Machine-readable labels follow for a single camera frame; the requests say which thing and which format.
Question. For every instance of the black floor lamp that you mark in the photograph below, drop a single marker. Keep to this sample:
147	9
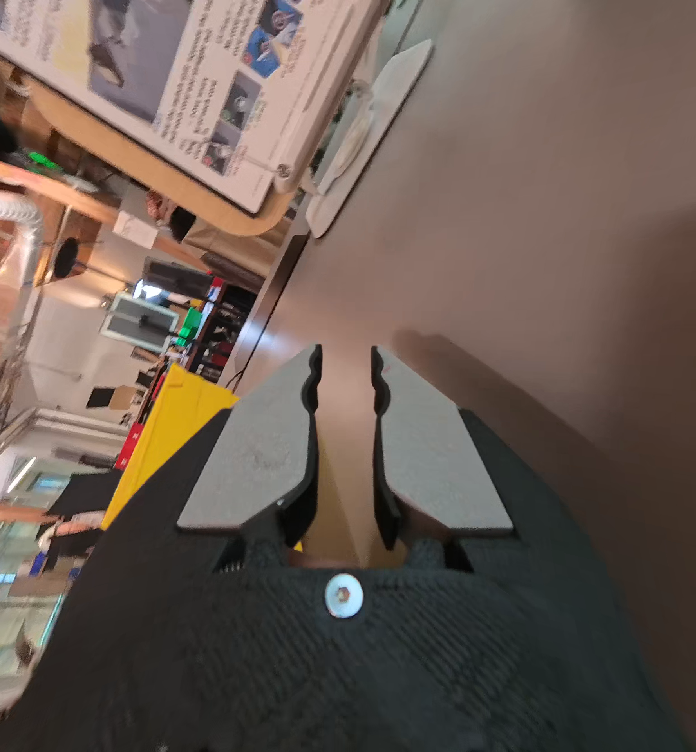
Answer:
66	258

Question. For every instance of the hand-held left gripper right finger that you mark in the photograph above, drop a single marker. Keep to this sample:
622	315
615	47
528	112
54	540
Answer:
436	464

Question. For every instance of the printed instruction poster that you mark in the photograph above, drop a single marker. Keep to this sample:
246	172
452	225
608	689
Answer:
207	70

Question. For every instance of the white poster stand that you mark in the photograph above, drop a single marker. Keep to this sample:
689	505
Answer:
383	100

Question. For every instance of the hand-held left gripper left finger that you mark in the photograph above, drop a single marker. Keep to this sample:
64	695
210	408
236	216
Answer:
254	452

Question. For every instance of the yellow plastic bin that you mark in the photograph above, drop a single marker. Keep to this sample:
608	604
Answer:
177	411

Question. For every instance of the silver elbow air duct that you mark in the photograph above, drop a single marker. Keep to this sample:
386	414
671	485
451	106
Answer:
7	217

